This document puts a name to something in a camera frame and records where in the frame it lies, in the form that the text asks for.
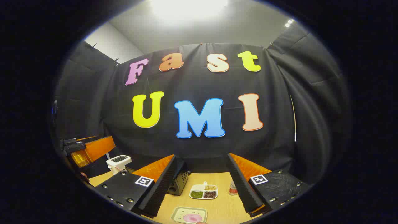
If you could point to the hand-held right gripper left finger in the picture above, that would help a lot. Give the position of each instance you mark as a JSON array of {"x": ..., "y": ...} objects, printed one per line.
[{"x": 158, "y": 186}]

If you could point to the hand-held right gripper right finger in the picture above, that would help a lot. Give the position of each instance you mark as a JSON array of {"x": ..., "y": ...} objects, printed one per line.
[{"x": 241, "y": 186}]

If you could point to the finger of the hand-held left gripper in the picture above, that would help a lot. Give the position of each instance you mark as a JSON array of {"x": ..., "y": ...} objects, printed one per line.
[{"x": 99, "y": 147}]

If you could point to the black electric oven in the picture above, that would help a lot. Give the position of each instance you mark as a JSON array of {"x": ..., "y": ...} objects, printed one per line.
[{"x": 180, "y": 183}]

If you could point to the white square plate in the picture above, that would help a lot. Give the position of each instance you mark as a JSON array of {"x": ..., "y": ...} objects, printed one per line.
[{"x": 178, "y": 214}]

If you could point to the pink round food slice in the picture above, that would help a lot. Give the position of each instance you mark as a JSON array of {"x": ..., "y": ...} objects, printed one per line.
[{"x": 192, "y": 218}]

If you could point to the clear plastic water bottle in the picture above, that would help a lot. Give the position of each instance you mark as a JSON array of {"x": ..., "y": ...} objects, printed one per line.
[{"x": 232, "y": 188}]

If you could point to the white toaster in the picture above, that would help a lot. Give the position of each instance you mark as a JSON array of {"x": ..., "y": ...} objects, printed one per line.
[{"x": 116, "y": 163}]

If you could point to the yellow soybeans pile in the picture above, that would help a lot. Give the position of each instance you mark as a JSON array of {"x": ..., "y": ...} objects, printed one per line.
[{"x": 210, "y": 188}]

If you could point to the dark red beans pile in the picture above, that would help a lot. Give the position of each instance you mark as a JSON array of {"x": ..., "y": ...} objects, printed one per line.
[{"x": 210, "y": 194}]

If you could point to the green beans pile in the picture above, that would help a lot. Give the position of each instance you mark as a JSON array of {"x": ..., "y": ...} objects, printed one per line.
[{"x": 196, "y": 194}]

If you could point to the white divided tray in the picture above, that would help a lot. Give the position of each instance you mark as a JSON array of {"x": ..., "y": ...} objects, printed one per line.
[{"x": 197, "y": 187}]

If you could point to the ceiling light panel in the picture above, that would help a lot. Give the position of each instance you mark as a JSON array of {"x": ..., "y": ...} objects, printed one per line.
[{"x": 189, "y": 7}]

